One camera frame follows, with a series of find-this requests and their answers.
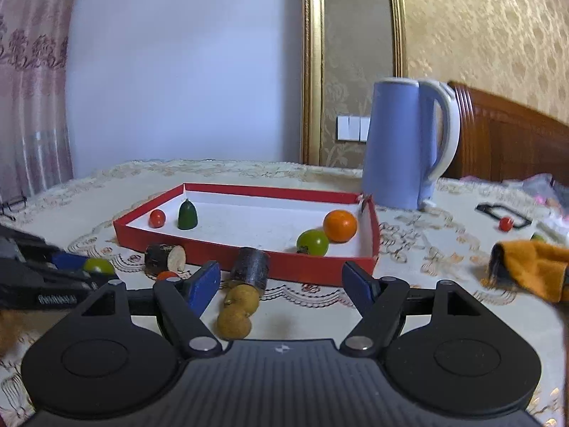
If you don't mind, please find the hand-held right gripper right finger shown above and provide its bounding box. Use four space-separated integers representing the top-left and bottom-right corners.
340 260 486 358

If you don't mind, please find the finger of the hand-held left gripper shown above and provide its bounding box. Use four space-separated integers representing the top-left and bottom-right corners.
0 258 121 293
0 225 90 272

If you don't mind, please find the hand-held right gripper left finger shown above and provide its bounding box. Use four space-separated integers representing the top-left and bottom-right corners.
79 261 223 359

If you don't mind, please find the yellow-green tomato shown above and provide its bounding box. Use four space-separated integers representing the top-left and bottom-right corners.
83 258 116 277

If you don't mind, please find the red cardboard box tray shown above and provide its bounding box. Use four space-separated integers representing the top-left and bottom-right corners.
113 182 381 284

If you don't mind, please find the yellow lumpy ginger root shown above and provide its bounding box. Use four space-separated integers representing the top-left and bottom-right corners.
216 281 260 339

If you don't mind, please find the dark sugarcane piece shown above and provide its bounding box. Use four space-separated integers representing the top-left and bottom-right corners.
144 244 187 275
230 247 270 296

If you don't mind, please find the orange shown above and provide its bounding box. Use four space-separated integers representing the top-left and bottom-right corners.
323 210 358 244

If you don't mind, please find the green tomato with red blush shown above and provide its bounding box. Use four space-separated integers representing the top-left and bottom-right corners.
296 229 330 257

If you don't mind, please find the dark green cucumber end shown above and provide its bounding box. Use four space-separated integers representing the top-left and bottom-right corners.
178 199 198 231

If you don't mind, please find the blue electric kettle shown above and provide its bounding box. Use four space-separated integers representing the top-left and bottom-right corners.
361 77 461 212

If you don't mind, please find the orange cloth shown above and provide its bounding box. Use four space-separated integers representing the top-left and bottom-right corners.
486 239 569 303

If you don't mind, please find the pink patterned curtain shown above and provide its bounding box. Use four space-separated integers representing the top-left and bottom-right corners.
0 0 84 202

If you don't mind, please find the wooden headboard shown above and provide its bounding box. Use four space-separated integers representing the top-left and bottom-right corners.
443 81 569 188

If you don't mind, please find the clear plastic bag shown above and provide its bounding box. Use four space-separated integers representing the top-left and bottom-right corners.
521 173 569 215

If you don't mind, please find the black rectangular frame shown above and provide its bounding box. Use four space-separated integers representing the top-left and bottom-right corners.
475 202 533 230

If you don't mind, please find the white light switch panel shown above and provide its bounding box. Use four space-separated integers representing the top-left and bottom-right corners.
336 115 371 142

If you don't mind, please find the gold wall frame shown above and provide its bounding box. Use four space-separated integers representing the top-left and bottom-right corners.
300 0 409 168

